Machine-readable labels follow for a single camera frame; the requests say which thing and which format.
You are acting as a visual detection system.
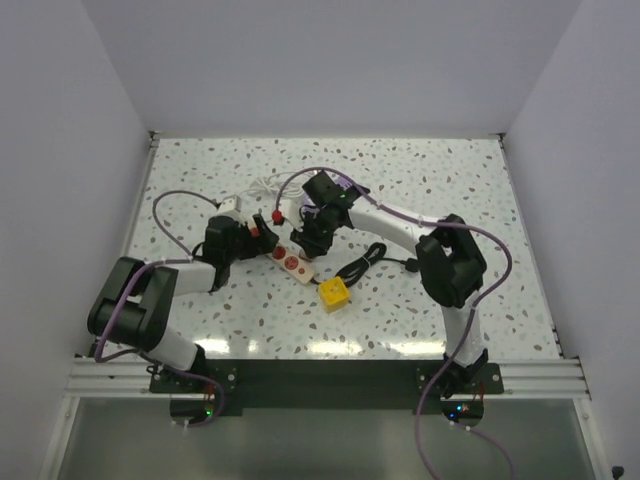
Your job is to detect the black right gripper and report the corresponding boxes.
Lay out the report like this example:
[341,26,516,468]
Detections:
[290,208,336,259]

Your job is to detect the beige power strip red sockets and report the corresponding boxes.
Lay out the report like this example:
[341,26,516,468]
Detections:
[268,244,316,285]

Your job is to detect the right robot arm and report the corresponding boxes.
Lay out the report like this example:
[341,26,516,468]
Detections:
[273,169,488,397]

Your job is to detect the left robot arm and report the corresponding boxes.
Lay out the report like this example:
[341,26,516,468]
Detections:
[87,214,279,392]

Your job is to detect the yellow cube socket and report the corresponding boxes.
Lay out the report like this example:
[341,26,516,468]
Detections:
[317,276,351,313]

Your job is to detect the purple power strip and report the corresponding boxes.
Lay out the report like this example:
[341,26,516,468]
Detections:
[329,172,368,198]

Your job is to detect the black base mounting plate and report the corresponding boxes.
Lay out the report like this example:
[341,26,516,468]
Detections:
[147,359,505,420]

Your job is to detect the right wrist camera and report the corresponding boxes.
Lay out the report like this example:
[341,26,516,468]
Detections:
[271,199,303,228]

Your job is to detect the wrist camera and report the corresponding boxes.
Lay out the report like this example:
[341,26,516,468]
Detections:
[217,195,242,219]
[271,199,303,228]

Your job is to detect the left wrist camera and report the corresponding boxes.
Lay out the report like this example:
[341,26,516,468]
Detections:
[217,195,242,219]

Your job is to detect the black power cable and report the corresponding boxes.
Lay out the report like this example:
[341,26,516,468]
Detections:
[312,241,420,291]

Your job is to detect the white power cable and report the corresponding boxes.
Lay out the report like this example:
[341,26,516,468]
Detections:
[234,167,326,201]

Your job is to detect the aluminium rail frame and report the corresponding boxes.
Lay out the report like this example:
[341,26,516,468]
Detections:
[46,135,611,479]

